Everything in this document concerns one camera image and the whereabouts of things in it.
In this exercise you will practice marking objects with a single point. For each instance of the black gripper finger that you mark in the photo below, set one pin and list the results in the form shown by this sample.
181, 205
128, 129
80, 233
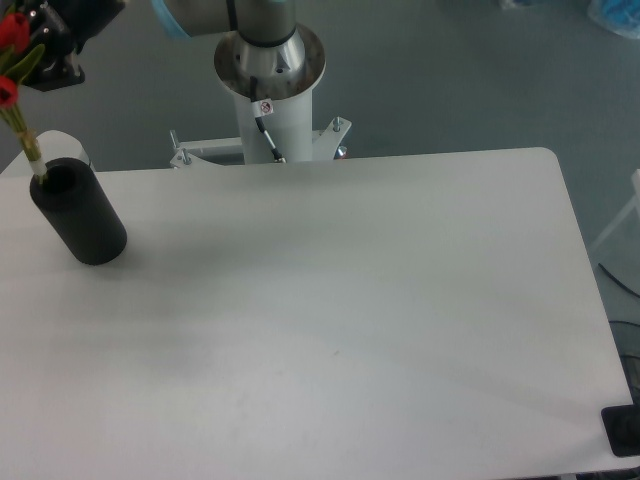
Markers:
52, 25

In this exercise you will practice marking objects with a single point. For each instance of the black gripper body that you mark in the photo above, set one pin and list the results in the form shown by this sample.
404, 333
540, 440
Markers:
87, 18

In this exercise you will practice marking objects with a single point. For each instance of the red tulip bouquet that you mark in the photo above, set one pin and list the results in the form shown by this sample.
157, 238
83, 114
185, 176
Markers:
19, 58

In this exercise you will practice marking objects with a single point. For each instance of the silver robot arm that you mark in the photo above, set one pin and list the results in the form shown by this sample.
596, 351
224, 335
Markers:
260, 23

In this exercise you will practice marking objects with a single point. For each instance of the black cylindrical vase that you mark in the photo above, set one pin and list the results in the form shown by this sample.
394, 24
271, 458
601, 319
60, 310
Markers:
74, 203

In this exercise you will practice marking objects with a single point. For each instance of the white round object behind table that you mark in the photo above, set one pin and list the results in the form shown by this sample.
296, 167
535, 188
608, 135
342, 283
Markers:
56, 144

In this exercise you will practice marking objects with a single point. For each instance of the blue plastic bag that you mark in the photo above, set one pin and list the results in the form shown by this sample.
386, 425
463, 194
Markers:
617, 16

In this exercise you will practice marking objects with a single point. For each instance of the white furniture at right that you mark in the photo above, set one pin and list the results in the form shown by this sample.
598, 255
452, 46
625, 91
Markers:
631, 206

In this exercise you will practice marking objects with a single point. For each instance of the black device at table edge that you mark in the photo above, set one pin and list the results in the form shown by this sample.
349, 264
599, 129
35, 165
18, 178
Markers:
622, 429

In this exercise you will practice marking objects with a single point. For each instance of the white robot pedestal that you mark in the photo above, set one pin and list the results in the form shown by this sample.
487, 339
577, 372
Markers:
272, 90

